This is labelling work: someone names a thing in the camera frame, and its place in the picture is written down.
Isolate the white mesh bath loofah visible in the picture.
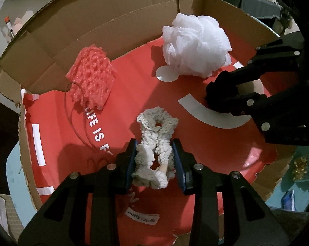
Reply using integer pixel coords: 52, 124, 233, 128
162, 13, 232, 78

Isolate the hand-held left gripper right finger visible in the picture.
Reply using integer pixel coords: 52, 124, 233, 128
171, 138, 291, 246

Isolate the blue patterned box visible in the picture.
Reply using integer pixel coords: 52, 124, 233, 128
281, 190, 296, 209

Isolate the grey white crochet scrunchie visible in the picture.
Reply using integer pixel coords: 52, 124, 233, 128
131, 106, 179, 190

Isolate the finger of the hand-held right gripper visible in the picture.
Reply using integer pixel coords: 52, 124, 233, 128
213, 82, 309, 145
229, 32, 306, 88

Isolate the small jar of gold capsules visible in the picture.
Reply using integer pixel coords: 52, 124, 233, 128
291, 150, 309, 182

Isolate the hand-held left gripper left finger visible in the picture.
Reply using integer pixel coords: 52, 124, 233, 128
17, 138, 138, 246

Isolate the cardboard box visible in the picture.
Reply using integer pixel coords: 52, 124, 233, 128
0, 0, 298, 246

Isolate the white bottle with red cap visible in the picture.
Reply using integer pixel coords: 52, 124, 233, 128
5, 17, 15, 40

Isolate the red paper bag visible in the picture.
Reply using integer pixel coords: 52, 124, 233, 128
21, 36, 278, 246

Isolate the red foam net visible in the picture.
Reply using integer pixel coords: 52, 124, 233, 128
66, 45, 116, 110

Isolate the dark side table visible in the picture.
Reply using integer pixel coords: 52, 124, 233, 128
220, 0, 283, 18

